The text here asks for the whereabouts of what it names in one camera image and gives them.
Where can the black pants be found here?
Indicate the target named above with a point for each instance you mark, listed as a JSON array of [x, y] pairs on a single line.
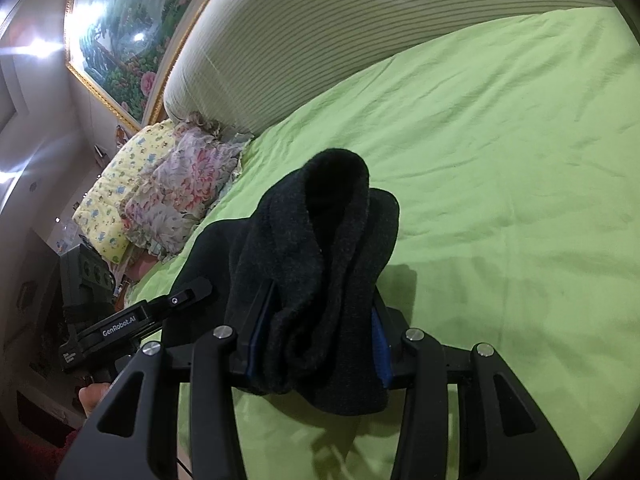
[[320, 260]]

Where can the pink floral pillow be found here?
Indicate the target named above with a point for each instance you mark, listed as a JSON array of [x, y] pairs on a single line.
[[175, 195]]

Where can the striped padded headboard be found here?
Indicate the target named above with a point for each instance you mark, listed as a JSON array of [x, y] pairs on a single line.
[[325, 25]]

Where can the gold framed landscape painting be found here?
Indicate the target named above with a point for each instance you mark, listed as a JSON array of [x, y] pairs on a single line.
[[130, 35]]

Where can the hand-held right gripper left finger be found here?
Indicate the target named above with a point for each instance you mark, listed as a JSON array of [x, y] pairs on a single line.
[[256, 345]]

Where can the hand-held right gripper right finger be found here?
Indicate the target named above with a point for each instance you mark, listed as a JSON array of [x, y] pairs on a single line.
[[380, 355]]

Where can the person's left hand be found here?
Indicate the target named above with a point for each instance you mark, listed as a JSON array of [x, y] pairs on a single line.
[[91, 397]]

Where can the green bed sheet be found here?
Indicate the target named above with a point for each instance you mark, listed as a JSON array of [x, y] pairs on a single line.
[[500, 185]]

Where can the yellow printed pillow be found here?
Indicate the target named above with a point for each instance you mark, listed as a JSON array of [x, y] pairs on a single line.
[[120, 185]]

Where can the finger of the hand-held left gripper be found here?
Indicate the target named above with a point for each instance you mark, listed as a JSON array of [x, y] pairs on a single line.
[[182, 297]]

